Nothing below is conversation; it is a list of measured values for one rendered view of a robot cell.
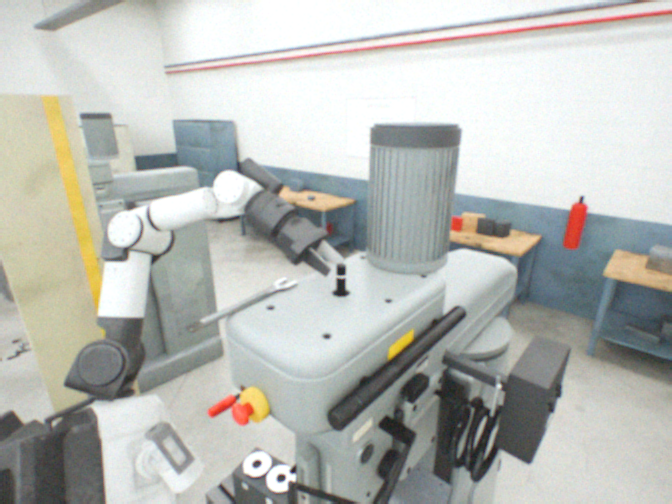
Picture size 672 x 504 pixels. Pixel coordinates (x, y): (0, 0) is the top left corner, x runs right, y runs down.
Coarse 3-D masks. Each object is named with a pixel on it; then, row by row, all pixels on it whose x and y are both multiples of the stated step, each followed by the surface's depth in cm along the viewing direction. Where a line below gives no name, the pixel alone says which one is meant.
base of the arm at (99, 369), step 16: (80, 352) 74; (96, 352) 74; (112, 352) 75; (128, 352) 77; (144, 352) 88; (80, 368) 73; (96, 368) 74; (112, 368) 74; (128, 368) 76; (64, 384) 73; (80, 384) 73; (96, 384) 73; (112, 384) 74; (128, 384) 82; (112, 400) 75
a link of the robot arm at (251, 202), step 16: (224, 176) 75; (240, 176) 75; (256, 176) 79; (272, 176) 79; (224, 192) 75; (240, 192) 75; (256, 192) 78; (272, 192) 78; (240, 208) 78; (256, 208) 76
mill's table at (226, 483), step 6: (234, 468) 146; (228, 474) 144; (222, 480) 141; (228, 480) 141; (216, 486) 138; (222, 486) 140; (228, 486) 138; (210, 492) 136; (216, 492) 136; (222, 492) 136; (228, 492) 137; (210, 498) 134; (216, 498) 134; (222, 498) 134; (228, 498) 137; (234, 498) 135
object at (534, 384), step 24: (528, 360) 83; (552, 360) 83; (528, 384) 77; (552, 384) 77; (504, 408) 82; (528, 408) 79; (552, 408) 81; (504, 432) 84; (528, 432) 80; (528, 456) 82
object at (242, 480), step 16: (256, 448) 132; (240, 464) 126; (256, 464) 126; (272, 464) 126; (240, 480) 121; (256, 480) 120; (272, 480) 119; (288, 480) 119; (240, 496) 125; (256, 496) 119; (272, 496) 115
